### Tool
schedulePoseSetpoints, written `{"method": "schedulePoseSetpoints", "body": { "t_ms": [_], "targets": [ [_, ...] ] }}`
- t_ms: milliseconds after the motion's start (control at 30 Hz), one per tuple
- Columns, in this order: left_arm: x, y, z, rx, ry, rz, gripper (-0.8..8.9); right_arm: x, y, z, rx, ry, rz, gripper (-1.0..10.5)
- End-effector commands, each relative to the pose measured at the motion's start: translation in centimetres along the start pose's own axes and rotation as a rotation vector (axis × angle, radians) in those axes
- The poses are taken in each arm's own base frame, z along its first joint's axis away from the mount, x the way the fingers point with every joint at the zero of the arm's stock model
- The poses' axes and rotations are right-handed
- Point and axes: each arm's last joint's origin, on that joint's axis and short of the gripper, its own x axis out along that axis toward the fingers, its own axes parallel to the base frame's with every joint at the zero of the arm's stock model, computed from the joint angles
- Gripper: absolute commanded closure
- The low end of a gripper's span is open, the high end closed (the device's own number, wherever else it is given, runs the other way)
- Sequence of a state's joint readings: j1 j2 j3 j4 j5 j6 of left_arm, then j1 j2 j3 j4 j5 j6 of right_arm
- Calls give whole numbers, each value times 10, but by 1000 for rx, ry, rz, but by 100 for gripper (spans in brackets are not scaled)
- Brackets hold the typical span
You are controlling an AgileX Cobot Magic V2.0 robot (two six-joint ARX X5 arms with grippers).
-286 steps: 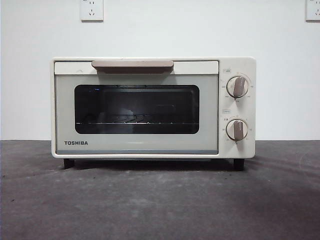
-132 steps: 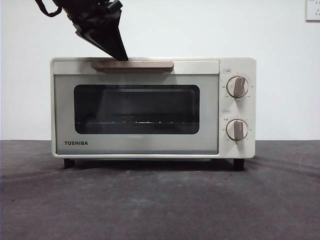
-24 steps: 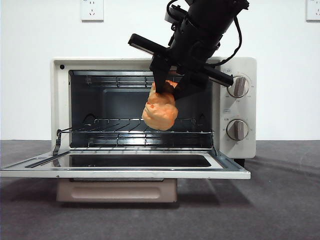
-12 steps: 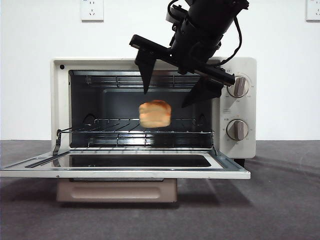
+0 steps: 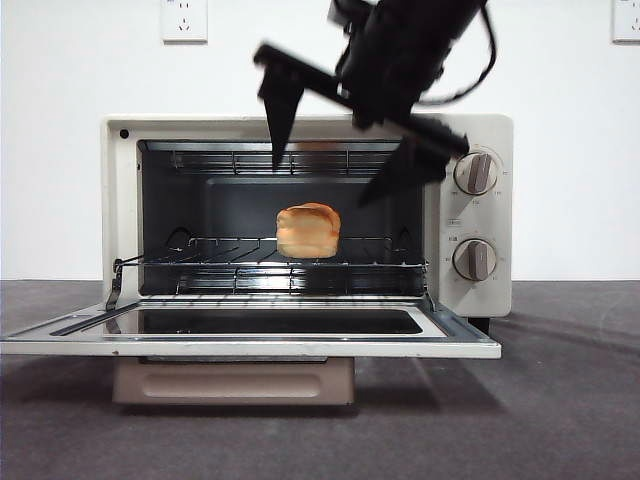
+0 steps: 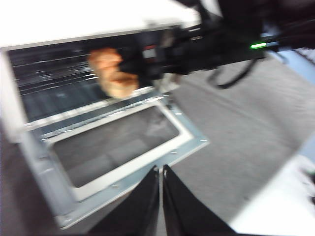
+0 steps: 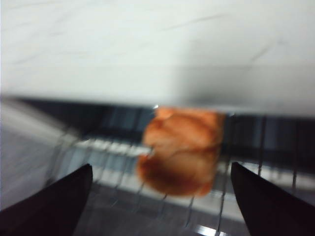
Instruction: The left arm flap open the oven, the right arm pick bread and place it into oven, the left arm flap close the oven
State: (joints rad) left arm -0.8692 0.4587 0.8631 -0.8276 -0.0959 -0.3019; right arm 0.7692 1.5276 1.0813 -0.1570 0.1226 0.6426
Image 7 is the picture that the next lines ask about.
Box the cream Toshiba toaster oven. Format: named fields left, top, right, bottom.
left=0, top=0, right=315, bottom=236

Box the golden brown bread piece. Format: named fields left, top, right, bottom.
left=136, top=106, right=226, bottom=198

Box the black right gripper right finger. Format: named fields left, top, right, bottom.
left=230, top=161, right=315, bottom=236

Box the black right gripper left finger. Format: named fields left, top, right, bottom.
left=0, top=164, right=94, bottom=236

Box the metal wire oven rack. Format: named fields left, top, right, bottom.
left=55, top=105, right=315, bottom=227

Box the glass oven door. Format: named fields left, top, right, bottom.
left=49, top=169, right=315, bottom=236

